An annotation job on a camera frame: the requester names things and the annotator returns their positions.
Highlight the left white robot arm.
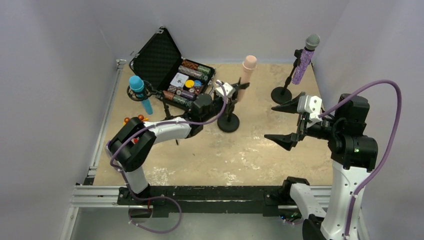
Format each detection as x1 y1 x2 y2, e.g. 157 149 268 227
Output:
106 80 250 198

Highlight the purple glitter microphone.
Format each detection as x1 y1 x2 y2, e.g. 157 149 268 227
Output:
291 33 321 85

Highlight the black tripod mic stand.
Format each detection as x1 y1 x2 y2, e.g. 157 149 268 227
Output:
124 82 183 124

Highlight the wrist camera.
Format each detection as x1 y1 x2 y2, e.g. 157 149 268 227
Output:
213 79 236 99
296 95 323 120

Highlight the pink microphone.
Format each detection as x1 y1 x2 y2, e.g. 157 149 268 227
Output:
237 55 257 102

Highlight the left side aluminium rail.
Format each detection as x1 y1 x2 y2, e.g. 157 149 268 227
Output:
86 59 127 179

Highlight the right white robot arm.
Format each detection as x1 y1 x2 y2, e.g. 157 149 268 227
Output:
266 92 378 240

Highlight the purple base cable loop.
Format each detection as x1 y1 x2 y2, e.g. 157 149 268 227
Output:
127 195 182 235

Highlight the blue poker chip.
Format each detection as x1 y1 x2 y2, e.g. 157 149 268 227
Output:
193 80 203 87

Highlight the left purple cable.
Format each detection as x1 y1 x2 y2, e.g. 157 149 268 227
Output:
108 81 229 173

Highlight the white playing card deck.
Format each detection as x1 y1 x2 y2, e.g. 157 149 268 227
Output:
170 72 190 88

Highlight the aluminium frame rail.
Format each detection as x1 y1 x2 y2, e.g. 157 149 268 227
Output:
70 185 332 209

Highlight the yellow poker chip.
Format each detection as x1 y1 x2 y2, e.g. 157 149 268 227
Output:
184 79 195 89

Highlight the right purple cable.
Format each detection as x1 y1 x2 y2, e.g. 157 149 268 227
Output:
318 79 403 240

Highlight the blue microphone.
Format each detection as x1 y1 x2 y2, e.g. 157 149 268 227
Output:
128 75 154 115

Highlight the black round-base mic stand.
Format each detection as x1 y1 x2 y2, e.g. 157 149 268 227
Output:
270 49 303 105

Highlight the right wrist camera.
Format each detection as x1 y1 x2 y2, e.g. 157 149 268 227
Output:
296 95 323 120

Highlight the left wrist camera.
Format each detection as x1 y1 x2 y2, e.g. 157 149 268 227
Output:
213 79 236 99

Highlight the orange toy vehicle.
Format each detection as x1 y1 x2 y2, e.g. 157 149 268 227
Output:
123 114 150 145

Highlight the black poker chip case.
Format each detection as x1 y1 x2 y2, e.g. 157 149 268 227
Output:
129 26 216 111

